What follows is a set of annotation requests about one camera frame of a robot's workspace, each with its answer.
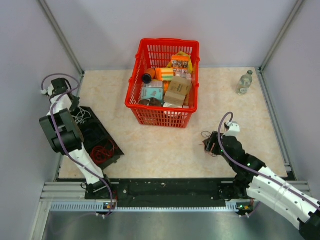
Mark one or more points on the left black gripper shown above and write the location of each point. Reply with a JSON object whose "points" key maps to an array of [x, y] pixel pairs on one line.
{"points": [[75, 104]]}

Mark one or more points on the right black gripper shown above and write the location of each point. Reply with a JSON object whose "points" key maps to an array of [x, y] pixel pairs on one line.
{"points": [[209, 142]]}

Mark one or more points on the black divided tray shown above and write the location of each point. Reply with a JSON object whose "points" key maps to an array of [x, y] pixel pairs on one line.
{"points": [[100, 145]]}

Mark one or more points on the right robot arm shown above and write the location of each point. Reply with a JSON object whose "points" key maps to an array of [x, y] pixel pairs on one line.
{"points": [[257, 181]]}

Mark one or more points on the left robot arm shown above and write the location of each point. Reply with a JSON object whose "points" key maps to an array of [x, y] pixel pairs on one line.
{"points": [[65, 137]]}

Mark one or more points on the brown cardboard box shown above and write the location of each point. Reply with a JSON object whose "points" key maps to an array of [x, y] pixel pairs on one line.
{"points": [[177, 91]]}

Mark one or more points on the clear glass bottle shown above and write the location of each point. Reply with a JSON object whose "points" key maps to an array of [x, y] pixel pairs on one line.
{"points": [[244, 83]]}

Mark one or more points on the brown wrapped package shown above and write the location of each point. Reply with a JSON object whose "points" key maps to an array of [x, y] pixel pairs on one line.
{"points": [[153, 102]]}

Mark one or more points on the orange black bottle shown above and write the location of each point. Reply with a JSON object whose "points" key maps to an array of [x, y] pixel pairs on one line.
{"points": [[148, 75]]}

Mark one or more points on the pink white packet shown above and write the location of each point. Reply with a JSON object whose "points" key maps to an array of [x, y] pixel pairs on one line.
{"points": [[183, 73]]}

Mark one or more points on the teal tissue box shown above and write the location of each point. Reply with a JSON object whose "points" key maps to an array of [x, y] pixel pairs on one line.
{"points": [[155, 89]]}

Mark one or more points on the yellow bag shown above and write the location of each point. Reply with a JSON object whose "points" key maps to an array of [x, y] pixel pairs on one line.
{"points": [[190, 66]]}

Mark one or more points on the striped sponge pack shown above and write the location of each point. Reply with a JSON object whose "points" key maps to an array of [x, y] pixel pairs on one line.
{"points": [[164, 74]]}

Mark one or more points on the orange snack box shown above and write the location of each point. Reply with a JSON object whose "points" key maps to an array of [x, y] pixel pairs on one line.
{"points": [[179, 62]]}

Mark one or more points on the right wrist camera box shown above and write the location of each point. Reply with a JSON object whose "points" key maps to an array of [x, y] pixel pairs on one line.
{"points": [[232, 129]]}

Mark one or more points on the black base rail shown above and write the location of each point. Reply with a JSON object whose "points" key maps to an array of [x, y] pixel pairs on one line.
{"points": [[165, 192]]}

